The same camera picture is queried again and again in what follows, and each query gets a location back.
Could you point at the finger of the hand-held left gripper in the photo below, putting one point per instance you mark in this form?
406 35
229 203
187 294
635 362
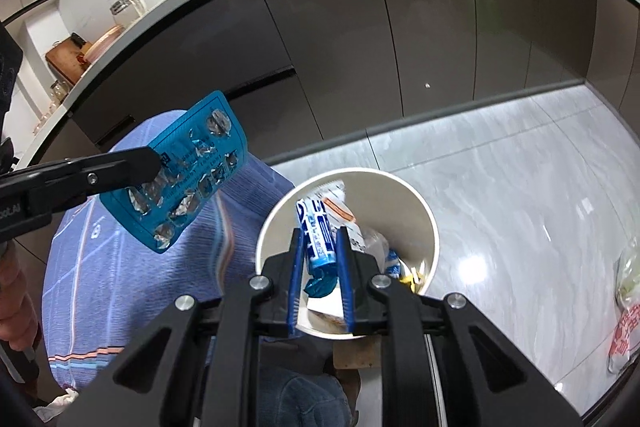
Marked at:
100 177

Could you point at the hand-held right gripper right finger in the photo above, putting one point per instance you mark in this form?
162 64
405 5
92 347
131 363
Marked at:
346 282

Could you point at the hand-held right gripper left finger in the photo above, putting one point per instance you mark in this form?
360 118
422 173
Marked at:
295 282

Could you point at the blue mint roll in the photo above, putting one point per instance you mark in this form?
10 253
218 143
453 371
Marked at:
317 247

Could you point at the clear plastic bag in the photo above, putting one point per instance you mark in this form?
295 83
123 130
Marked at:
375 244

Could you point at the blue and white wrapper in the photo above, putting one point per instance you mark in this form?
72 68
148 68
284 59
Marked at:
393 262

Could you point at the yellow snack packet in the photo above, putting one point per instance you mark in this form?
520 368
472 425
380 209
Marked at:
414 279

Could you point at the red and white packet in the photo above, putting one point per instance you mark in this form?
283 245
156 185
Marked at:
340 209

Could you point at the cream round trash bin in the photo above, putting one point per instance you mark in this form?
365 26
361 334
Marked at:
400 207

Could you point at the blue blister pack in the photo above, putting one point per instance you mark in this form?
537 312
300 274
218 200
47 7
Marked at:
200 132

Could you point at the person's left hand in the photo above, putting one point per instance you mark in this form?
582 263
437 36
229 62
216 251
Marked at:
17 302

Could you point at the brown wooden board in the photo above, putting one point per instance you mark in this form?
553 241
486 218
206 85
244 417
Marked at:
357 354

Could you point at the person's blue jeans leg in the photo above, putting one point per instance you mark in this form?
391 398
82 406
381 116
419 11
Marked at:
300 397

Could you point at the blue checked tablecloth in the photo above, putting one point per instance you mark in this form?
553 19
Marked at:
125 297

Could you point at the wooden cutting board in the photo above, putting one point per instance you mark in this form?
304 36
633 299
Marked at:
65 57

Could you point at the woven basket on counter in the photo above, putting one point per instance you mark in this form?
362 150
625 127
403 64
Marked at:
102 43

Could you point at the glass electric kettle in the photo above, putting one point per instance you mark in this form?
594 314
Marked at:
127 9

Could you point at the grey kitchen cabinet unit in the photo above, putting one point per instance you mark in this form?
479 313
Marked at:
425 32

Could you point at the white plastic bag red print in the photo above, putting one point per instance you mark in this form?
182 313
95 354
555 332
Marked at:
625 307

